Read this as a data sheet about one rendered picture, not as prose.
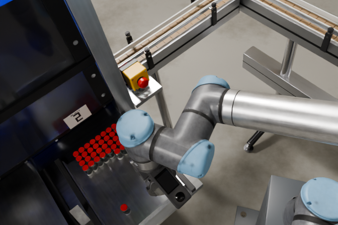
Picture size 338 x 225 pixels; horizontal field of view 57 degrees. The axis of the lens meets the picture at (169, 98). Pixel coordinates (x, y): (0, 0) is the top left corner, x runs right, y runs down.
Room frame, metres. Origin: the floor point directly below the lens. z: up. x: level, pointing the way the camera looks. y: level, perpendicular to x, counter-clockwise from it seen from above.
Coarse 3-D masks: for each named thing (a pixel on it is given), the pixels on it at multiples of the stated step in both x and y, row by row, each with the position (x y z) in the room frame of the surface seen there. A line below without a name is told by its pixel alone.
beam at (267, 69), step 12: (252, 48) 1.16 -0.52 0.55; (252, 60) 1.08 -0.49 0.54; (264, 60) 1.06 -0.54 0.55; (276, 60) 1.04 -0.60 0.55; (252, 72) 1.08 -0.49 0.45; (264, 72) 1.01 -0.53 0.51; (276, 72) 0.96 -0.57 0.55; (276, 84) 0.93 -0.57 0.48; (288, 84) 0.88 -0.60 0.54; (300, 84) 0.85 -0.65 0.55; (312, 84) 0.84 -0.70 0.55; (300, 96) 0.81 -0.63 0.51; (312, 96) 0.77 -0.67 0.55; (324, 96) 0.75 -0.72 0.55
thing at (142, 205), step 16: (112, 160) 0.51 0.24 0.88; (128, 160) 0.50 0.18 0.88; (80, 176) 0.48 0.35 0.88; (96, 176) 0.47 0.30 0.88; (112, 176) 0.46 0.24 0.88; (128, 176) 0.44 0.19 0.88; (176, 176) 0.39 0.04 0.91; (96, 192) 0.41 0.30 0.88; (112, 192) 0.40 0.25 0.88; (128, 192) 0.39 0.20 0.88; (144, 192) 0.38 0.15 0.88; (96, 208) 0.36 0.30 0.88; (112, 208) 0.35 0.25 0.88; (144, 208) 0.33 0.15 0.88; (160, 208) 0.31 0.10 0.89; (112, 224) 0.30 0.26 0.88; (128, 224) 0.29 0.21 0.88
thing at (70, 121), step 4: (80, 108) 0.64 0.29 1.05; (84, 108) 0.64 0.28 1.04; (88, 108) 0.65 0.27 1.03; (76, 112) 0.63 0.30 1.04; (80, 112) 0.63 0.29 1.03; (84, 112) 0.64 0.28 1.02; (88, 112) 0.64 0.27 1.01; (68, 116) 0.62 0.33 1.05; (72, 116) 0.62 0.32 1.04; (76, 116) 0.63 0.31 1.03; (80, 116) 0.63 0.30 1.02; (84, 116) 0.64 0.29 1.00; (88, 116) 0.64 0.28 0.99; (64, 120) 0.61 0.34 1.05; (68, 120) 0.61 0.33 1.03; (72, 120) 0.62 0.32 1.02; (80, 120) 0.63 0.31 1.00; (68, 124) 0.61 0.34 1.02; (72, 124) 0.61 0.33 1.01; (76, 124) 0.62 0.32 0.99
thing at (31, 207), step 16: (32, 160) 0.58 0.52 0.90; (16, 176) 0.54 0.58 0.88; (32, 176) 0.53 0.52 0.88; (0, 192) 0.50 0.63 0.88; (16, 192) 0.48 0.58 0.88; (32, 192) 0.47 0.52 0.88; (48, 192) 0.44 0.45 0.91; (0, 208) 0.44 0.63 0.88; (16, 208) 0.43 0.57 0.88; (32, 208) 0.41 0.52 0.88; (48, 208) 0.40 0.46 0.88; (0, 224) 0.39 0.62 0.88; (16, 224) 0.37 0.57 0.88; (32, 224) 0.36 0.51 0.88; (48, 224) 0.35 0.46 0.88; (64, 224) 0.34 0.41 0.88
